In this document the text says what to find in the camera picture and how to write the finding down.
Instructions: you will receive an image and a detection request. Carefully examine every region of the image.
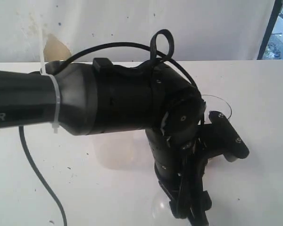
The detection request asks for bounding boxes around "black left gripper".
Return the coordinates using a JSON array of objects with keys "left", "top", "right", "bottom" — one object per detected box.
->
[{"left": 145, "top": 124, "right": 211, "bottom": 226}]

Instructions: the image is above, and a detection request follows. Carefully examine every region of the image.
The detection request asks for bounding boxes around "clear plastic dome lid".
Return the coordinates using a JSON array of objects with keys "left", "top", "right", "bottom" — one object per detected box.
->
[{"left": 151, "top": 192, "right": 175, "bottom": 226}]

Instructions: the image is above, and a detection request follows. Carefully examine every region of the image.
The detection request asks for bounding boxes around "clear measuring beaker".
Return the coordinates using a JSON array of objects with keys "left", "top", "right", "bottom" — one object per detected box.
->
[{"left": 202, "top": 95, "right": 233, "bottom": 124}]

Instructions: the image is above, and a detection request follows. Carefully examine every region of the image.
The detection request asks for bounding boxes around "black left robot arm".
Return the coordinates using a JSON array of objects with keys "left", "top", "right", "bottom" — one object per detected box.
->
[{"left": 0, "top": 58, "right": 211, "bottom": 226}]

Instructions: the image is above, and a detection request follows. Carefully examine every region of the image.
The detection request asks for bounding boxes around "translucent plastic container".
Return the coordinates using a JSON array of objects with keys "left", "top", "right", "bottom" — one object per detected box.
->
[{"left": 91, "top": 130, "right": 154, "bottom": 171}]

